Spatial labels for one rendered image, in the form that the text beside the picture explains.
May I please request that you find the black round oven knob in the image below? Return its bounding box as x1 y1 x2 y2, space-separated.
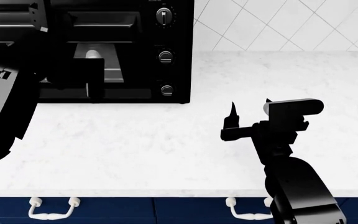
159 84 175 97
157 49 176 64

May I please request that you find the black glass oven door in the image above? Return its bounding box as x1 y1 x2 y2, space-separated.
0 0 154 100

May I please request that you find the large black timer knob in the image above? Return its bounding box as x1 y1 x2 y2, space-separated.
155 7 174 26

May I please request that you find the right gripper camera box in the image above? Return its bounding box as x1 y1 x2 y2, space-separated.
262 98 325 131

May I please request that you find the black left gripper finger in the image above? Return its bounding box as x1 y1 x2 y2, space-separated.
47 0 75 60
72 57 106 98

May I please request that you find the black toaster oven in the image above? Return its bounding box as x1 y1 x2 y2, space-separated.
0 0 196 105

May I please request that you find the navy blue cabinet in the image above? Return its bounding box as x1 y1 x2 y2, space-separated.
0 196 358 224

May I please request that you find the white drawer handle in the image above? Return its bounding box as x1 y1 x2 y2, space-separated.
27 196 81 220
224 196 275 220

